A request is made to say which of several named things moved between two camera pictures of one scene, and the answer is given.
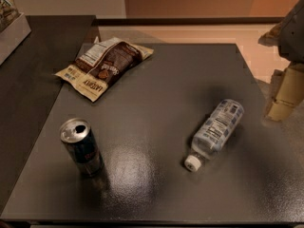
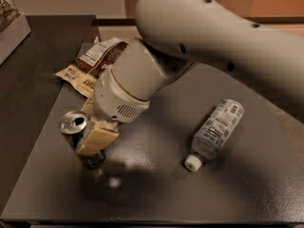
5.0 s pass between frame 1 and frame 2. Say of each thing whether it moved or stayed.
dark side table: stayed
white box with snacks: stayed
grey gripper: moved
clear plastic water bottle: stayed
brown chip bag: stayed
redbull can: moved
